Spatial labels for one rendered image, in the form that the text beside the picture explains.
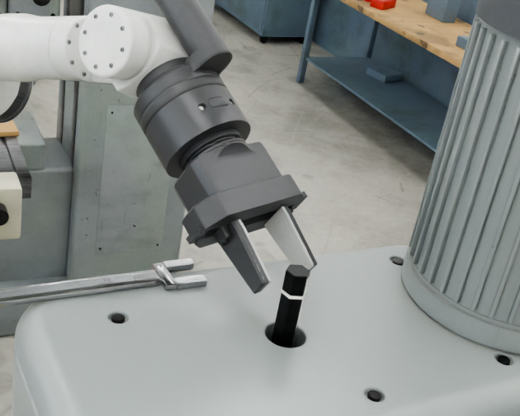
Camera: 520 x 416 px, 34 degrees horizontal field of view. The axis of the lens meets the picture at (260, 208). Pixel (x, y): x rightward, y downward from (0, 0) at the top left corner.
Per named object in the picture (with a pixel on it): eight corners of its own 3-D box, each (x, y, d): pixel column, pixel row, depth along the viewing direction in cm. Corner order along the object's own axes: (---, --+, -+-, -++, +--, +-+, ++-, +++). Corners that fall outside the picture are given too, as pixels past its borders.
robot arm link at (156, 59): (114, 143, 75) (59, 45, 78) (188, 146, 84) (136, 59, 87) (196, 59, 70) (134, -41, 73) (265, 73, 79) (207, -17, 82)
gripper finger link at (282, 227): (315, 262, 73) (280, 205, 75) (297, 280, 76) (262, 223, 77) (328, 257, 74) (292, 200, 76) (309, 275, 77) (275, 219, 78)
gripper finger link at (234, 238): (257, 295, 72) (222, 235, 74) (275, 277, 70) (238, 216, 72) (243, 300, 71) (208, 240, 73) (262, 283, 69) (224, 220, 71)
